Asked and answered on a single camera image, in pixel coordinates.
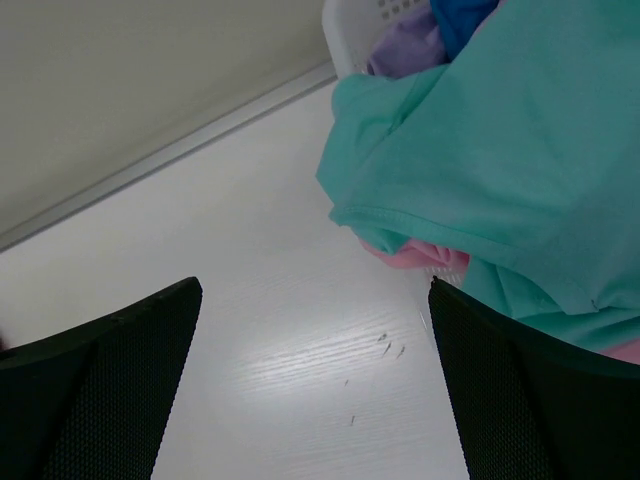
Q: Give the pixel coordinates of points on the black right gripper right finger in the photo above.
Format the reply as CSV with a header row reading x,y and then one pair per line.
x,y
530,406

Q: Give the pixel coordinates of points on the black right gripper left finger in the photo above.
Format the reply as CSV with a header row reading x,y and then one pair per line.
x,y
93,402

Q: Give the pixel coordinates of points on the teal t shirt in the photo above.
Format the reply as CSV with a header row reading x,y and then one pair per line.
x,y
523,153

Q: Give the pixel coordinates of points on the pink t shirt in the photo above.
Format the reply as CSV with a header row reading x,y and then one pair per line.
x,y
416,254

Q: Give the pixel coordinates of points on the purple t shirt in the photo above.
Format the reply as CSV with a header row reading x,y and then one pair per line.
x,y
411,45

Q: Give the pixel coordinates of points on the blue t shirt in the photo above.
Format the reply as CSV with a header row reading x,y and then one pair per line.
x,y
458,20

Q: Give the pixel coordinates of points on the white plastic laundry basket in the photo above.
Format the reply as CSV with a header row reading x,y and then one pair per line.
x,y
351,29

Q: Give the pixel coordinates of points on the aluminium table edge rail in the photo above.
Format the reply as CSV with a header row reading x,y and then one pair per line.
x,y
246,114

